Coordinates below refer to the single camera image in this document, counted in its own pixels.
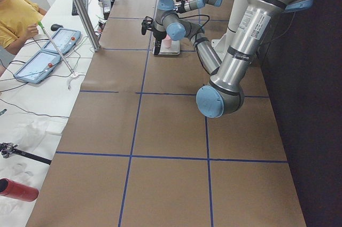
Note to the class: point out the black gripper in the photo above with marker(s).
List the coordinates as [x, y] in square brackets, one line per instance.
[157, 36]
[181, 9]

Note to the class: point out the pink paper cup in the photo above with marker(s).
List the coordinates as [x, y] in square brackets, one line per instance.
[167, 41]

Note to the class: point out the silver digital kitchen scale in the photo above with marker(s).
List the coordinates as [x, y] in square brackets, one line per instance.
[172, 51]

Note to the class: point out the upper blue teach pendant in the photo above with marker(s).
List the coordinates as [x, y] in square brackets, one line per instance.
[65, 39]

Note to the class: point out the blue teach pendant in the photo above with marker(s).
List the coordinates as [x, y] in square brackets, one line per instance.
[65, 39]
[38, 67]

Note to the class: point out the black computer mouse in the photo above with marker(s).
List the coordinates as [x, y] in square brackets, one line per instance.
[55, 27]

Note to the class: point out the thin metal rod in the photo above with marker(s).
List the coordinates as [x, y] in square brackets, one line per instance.
[73, 73]

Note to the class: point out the lower blue teach pendant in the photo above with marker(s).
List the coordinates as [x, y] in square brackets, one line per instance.
[38, 67]

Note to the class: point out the person in yellow shirt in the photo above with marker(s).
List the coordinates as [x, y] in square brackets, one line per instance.
[19, 19]

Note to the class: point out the black tripod stick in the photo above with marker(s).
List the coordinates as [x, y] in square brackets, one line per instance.
[8, 149]

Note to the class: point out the red cylindrical bottle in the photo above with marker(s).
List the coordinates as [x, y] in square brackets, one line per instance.
[15, 190]

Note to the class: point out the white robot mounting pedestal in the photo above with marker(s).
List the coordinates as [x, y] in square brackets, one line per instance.
[238, 9]

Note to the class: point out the aluminium frame post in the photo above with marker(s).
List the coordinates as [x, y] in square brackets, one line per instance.
[83, 14]

